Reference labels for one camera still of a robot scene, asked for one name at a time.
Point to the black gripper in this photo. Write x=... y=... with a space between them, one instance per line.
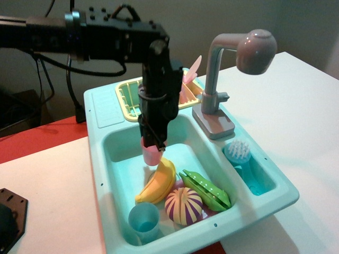
x=156 y=113

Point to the pink plastic cup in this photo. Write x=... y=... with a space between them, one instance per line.
x=151 y=154

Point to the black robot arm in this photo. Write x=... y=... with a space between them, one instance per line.
x=100 y=35

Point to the pink plate in rack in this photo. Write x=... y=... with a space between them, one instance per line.
x=183 y=97

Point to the yellow drying rack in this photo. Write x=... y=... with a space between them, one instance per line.
x=127 y=94

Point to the teal toy sink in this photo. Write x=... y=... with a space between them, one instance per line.
x=120 y=174

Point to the blue plastic cup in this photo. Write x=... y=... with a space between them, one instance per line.
x=144 y=220

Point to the yellow toy banana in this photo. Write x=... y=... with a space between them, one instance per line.
x=160 y=184

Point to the purple striped toy onion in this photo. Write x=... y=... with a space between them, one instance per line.
x=183 y=206

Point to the black flexible gooseneck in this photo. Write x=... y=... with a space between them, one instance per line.
x=79 y=110

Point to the teal dish brush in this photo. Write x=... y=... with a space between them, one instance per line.
x=239 y=154

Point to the green toy pea pod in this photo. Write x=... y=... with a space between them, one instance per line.
x=215 y=198

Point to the red cloth mat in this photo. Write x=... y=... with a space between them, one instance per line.
x=41 y=138

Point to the grey toy faucet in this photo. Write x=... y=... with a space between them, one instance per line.
x=254 y=54

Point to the white wall outlet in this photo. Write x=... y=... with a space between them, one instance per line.
x=38 y=66

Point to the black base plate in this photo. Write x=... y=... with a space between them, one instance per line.
x=14 y=210

